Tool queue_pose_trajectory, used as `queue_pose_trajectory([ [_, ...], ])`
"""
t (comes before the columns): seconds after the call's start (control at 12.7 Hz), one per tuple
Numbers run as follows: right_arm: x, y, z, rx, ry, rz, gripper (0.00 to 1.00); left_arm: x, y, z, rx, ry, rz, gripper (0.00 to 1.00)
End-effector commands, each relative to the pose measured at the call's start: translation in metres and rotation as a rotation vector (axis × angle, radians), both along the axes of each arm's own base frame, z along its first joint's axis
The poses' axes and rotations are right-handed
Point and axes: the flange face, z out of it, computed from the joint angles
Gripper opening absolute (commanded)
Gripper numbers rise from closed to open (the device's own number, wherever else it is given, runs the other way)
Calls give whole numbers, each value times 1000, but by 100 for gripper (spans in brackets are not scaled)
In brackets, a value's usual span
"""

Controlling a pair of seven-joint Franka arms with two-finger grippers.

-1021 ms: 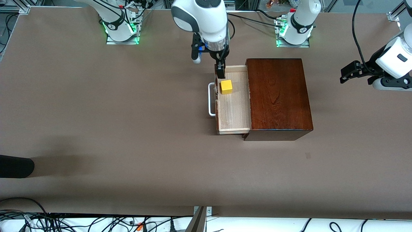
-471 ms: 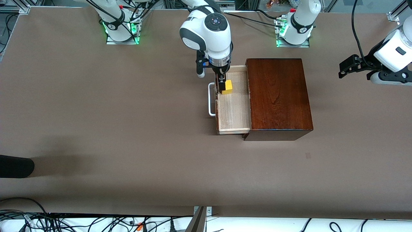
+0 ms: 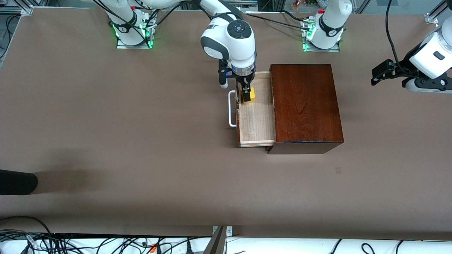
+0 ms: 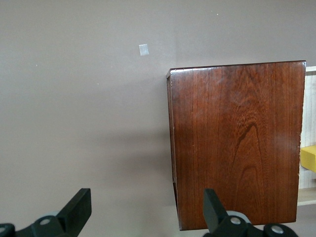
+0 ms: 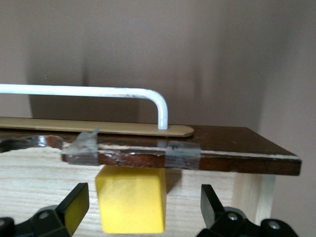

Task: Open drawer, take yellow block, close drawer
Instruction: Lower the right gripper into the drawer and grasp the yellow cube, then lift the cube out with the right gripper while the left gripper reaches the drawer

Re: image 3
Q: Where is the silver drawer handle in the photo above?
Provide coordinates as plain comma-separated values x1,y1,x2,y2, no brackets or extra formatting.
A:
228,90,238,128

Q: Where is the light wood drawer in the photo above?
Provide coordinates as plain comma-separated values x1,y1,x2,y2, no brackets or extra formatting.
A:
236,72,276,147

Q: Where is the dark brown wooden cabinet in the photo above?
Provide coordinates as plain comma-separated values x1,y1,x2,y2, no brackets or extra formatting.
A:
267,64,344,155

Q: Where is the metal equipment rack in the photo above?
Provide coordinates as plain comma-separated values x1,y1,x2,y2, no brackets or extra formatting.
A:
244,0,283,13

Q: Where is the grey metal strut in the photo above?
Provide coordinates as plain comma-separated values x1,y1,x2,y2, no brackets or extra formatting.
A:
204,226,227,254

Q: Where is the white shelf board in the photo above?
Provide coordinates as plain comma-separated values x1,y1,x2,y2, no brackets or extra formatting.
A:
0,233,452,254

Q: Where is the black ribbed cylinder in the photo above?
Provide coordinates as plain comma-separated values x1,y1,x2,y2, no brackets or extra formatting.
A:
0,169,38,195

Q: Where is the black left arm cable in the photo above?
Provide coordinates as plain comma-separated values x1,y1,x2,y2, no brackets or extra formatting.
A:
385,0,406,69

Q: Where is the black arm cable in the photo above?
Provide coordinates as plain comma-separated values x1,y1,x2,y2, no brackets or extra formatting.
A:
385,0,406,69
92,0,157,47

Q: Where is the aluminium frame profile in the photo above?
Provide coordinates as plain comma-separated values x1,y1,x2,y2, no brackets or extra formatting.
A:
425,0,452,24
0,0,35,16

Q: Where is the black cable on table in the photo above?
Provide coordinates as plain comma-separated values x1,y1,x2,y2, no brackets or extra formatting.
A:
245,13,305,30

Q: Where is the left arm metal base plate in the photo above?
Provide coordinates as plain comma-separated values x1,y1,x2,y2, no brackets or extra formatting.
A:
303,35,340,53

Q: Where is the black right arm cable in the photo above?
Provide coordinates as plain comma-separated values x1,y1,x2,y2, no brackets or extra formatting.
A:
92,0,157,47

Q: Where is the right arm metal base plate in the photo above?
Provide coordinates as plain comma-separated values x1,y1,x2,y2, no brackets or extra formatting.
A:
117,34,153,49

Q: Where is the black looped cable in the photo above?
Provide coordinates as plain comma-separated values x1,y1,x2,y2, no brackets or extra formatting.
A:
0,216,53,235

